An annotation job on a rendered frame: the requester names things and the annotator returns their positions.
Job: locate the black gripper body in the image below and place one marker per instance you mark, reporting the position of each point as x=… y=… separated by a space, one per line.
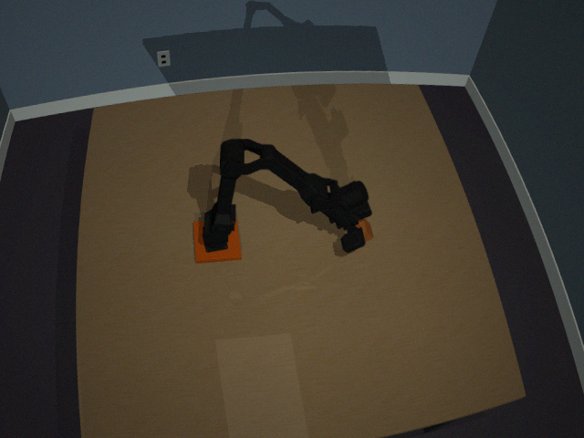
x=354 y=238

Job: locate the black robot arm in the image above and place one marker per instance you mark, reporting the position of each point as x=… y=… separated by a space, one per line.
x=313 y=189

